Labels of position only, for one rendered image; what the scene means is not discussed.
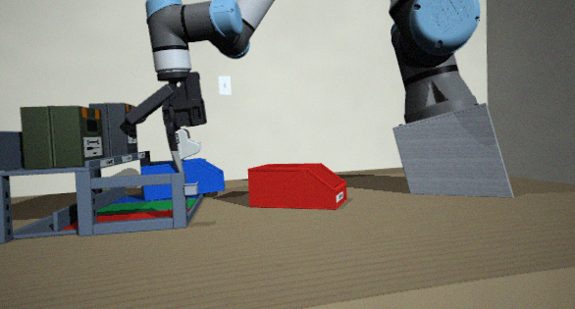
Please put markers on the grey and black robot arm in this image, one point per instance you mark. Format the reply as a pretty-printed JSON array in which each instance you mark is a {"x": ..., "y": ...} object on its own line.
[{"x": 432, "y": 82}]

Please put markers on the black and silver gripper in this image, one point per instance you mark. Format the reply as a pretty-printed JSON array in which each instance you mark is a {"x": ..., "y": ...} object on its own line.
[{"x": 187, "y": 95}]

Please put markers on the red plastic bin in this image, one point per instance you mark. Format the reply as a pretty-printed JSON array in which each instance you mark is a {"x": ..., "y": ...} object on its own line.
[{"x": 295, "y": 186}]

